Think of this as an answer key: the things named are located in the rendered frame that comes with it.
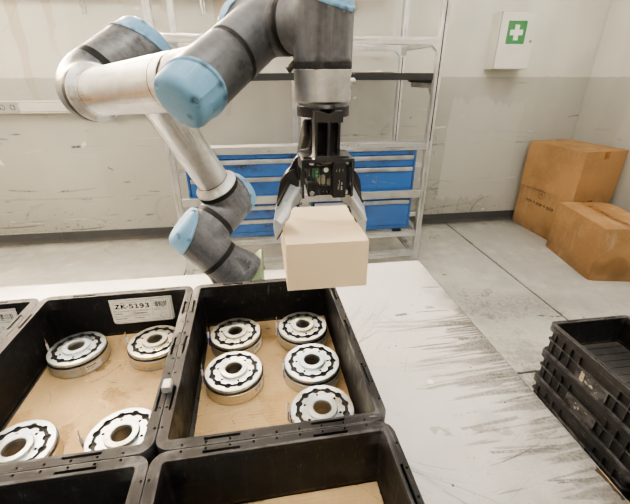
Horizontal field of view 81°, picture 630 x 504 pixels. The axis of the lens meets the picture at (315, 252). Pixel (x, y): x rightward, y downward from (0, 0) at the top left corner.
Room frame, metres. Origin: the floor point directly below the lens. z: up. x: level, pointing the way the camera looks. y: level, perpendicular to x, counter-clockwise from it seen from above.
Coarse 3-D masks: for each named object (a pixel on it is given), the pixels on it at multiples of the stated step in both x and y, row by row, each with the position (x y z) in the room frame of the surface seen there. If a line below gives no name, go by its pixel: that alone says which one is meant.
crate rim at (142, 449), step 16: (160, 288) 0.68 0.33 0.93; (176, 288) 0.68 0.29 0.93; (192, 288) 0.68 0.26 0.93; (32, 320) 0.57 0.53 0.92; (16, 336) 0.52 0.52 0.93; (176, 336) 0.52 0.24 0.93; (0, 352) 0.48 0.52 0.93; (176, 352) 0.48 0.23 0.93; (160, 384) 0.41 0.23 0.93; (160, 400) 0.38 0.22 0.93; (160, 416) 0.35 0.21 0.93; (112, 448) 0.30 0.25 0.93; (128, 448) 0.30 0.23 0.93; (144, 448) 0.30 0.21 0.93; (0, 464) 0.28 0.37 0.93; (16, 464) 0.28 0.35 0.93; (32, 464) 0.28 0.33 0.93; (48, 464) 0.28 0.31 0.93; (64, 464) 0.28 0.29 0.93
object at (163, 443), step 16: (208, 288) 0.68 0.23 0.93; (192, 304) 0.62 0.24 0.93; (336, 304) 0.62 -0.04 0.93; (192, 320) 0.56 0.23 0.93; (352, 336) 0.52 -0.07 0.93; (352, 352) 0.48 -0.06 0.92; (176, 368) 0.44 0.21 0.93; (368, 368) 0.44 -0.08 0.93; (176, 384) 0.41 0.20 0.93; (368, 384) 0.41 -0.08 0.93; (176, 400) 0.38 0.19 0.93; (352, 416) 0.35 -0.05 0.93; (368, 416) 0.35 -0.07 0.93; (384, 416) 0.35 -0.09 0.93; (160, 432) 0.33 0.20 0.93; (224, 432) 0.33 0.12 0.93; (240, 432) 0.33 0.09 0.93; (256, 432) 0.33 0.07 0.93; (272, 432) 0.33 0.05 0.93; (288, 432) 0.33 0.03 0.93; (160, 448) 0.30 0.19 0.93; (176, 448) 0.30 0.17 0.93
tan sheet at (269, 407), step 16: (272, 320) 0.70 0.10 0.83; (272, 336) 0.64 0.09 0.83; (208, 352) 0.59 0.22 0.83; (256, 352) 0.59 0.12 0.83; (272, 352) 0.59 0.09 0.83; (288, 352) 0.59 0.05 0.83; (272, 368) 0.55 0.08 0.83; (272, 384) 0.51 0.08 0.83; (336, 384) 0.51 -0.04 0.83; (208, 400) 0.47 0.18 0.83; (256, 400) 0.47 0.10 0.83; (272, 400) 0.47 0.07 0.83; (288, 400) 0.47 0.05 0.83; (208, 416) 0.44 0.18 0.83; (224, 416) 0.44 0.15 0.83; (240, 416) 0.44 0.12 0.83; (256, 416) 0.44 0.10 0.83; (272, 416) 0.44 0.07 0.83; (208, 432) 0.41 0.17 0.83
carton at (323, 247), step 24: (312, 216) 0.59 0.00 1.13; (336, 216) 0.59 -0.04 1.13; (288, 240) 0.49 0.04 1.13; (312, 240) 0.49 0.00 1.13; (336, 240) 0.49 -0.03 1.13; (360, 240) 0.49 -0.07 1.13; (288, 264) 0.47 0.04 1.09; (312, 264) 0.48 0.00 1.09; (336, 264) 0.48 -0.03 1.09; (360, 264) 0.49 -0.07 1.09; (288, 288) 0.47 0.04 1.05; (312, 288) 0.48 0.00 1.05
